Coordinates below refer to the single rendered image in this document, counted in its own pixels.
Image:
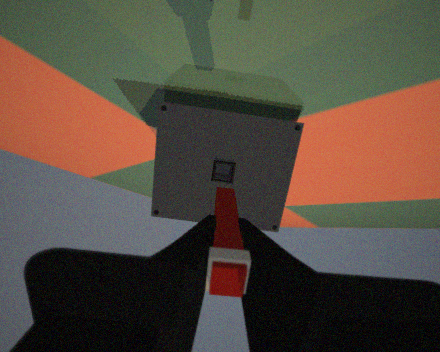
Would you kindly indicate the dark grey square panel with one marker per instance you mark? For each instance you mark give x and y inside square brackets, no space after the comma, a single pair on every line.
[199,149]

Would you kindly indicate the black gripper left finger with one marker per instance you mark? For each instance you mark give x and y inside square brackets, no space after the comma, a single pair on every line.
[165,290]

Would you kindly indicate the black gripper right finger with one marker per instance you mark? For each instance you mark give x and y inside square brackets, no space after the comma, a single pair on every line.
[287,304]

